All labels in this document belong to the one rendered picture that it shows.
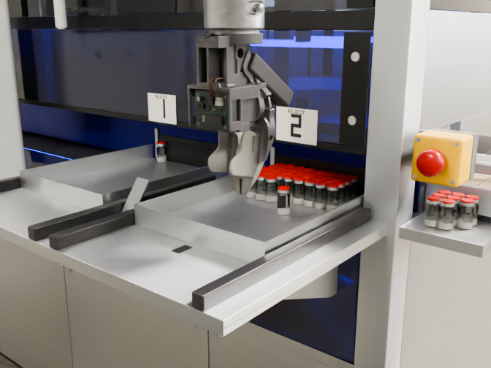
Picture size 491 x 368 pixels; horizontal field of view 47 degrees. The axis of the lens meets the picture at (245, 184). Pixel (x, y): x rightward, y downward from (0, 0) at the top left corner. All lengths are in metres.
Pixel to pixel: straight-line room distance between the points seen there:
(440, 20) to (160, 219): 0.54
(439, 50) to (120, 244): 0.59
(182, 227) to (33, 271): 1.04
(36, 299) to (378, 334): 1.15
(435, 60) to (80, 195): 0.64
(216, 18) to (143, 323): 0.93
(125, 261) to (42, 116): 1.01
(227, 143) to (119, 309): 0.84
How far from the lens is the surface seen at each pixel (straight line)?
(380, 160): 0.91
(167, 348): 1.41
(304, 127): 0.97
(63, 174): 1.23
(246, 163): 0.73
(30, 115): 1.80
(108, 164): 1.29
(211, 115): 0.69
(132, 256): 0.80
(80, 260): 0.80
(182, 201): 0.97
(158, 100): 1.21
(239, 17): 0.69
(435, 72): 0.99
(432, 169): 0.84
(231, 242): 0.77
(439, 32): 0.98
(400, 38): 0.88
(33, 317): 1.91
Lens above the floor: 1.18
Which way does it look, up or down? 16 degrees down
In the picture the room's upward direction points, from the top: straight up
